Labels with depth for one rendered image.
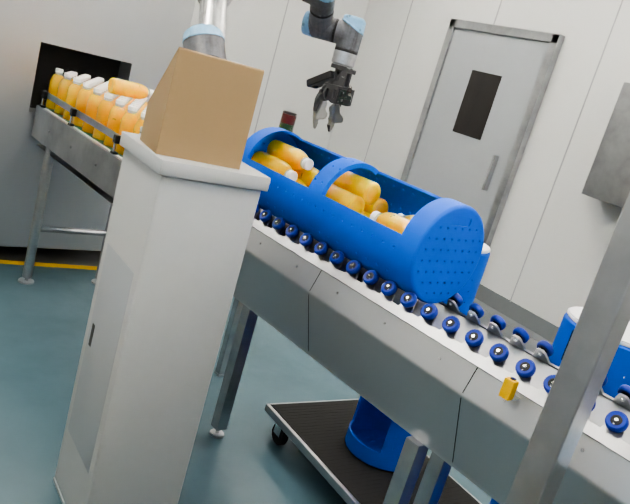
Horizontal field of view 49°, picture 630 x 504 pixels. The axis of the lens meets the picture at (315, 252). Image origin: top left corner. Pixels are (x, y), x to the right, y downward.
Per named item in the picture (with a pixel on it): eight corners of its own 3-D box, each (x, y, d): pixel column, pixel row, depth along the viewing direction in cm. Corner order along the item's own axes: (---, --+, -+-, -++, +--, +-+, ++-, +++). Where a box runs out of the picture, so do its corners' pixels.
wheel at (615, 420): (632, 416, 139) (634, 421, 141) (612, 405, 142) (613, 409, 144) (619, 433, 138) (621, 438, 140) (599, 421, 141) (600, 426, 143)
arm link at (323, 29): (308, -5, 216) (342, 5, 215) (306, 22, 226) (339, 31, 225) (300, 13, 212) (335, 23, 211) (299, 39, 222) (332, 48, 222)
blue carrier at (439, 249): (398, 305, 181) (432, 201, 174) (224, 200, 243) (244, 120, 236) (465, 303, 200) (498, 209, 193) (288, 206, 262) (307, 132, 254)
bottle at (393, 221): (416, 258, 187) (370, 234, 200) (435, 247, 190) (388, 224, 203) (414, 236, 183) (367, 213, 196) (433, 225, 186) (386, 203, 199)
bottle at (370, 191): (360, 203, 207) (322, 185, 221) (376, 206, 212) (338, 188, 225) (367, 181, 206) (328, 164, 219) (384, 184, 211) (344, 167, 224)
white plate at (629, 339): (695, 361, 175) (693, 365, 176) (641, 321, 202) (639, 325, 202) (594, 335, 172) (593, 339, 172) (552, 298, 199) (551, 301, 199)
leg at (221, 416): (213, 439, 273) (254, 293, 258) (206, 431, 277) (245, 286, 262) (226, 438, 277) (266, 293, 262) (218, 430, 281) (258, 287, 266)
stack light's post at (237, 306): (218, 376, 325) (279, 148, 299) (213, 372, 328) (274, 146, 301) (225, 376, 328) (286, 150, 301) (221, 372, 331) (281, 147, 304)
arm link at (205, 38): (181, 55, 188) (178, 17, 193) (187, 88, 200) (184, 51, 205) (226, 52, 189) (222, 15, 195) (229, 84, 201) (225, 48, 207)
